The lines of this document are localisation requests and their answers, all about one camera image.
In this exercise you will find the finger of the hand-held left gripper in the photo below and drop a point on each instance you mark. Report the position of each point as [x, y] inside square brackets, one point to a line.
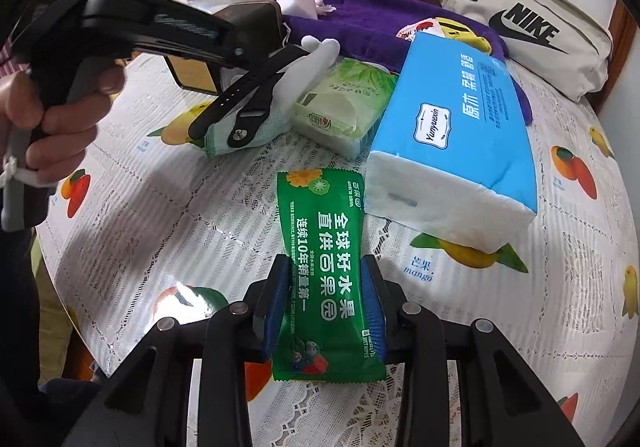
[190, 54]
[150, 22]

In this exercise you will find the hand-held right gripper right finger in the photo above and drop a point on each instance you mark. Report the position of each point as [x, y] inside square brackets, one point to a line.
[374, 312]

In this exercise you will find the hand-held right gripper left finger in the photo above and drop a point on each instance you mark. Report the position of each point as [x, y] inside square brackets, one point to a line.
[275, 307]

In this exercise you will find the dark tea tin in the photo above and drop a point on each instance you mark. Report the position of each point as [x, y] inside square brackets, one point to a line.
[195, 74]

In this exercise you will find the green wet wipe packet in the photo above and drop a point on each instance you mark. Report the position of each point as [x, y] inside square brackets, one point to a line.
[325, 237]

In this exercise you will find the person's left hand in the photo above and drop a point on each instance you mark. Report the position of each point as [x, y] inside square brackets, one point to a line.
[60, 142]

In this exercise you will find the black smartwatch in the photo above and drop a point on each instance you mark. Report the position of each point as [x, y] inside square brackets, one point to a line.
[225, 104]

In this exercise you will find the green pocket tissue pack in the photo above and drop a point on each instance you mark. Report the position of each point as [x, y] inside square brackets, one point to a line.
[345, 102]

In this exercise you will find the purple towel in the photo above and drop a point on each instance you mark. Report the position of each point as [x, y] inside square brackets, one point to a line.
[370, 22]

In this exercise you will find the blue tissue pack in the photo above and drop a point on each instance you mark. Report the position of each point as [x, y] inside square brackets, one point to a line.
[450, 127]

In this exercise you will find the small red white packet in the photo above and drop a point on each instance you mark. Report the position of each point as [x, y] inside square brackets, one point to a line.
[415, 28]

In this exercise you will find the person's dark clothing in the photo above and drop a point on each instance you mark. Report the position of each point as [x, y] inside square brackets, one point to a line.
[20, 327]

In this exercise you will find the yellow zip pouch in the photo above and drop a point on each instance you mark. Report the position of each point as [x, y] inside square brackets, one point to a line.
[465, 34]

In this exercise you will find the grey waist bag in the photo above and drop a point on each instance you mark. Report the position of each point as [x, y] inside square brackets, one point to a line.
[560, 72]

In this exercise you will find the brown wooden door frame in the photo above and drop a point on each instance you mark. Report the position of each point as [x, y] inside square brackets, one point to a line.
[620, 42]

